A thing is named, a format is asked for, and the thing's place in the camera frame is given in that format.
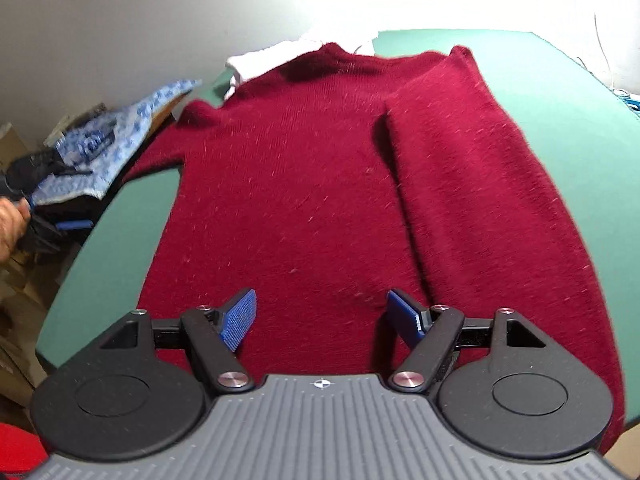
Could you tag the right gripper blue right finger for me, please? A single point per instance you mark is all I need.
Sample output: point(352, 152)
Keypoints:
point(430, 335)

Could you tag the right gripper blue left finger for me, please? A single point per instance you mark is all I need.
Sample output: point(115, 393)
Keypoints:
point(213, 335)

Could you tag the dark red knit sweater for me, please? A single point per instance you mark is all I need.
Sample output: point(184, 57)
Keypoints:
point(336, 177)

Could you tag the person's bare hand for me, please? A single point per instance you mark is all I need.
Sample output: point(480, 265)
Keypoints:
point(14, 218)

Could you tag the blue white patterned cloth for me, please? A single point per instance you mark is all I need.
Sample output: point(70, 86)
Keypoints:
point(106, 143)

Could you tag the red cloth at bottom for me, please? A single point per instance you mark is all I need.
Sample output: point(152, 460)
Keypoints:
point(20, 452)

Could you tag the white crumpled cloth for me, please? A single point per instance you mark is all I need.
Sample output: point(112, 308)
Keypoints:
point(250, 65)

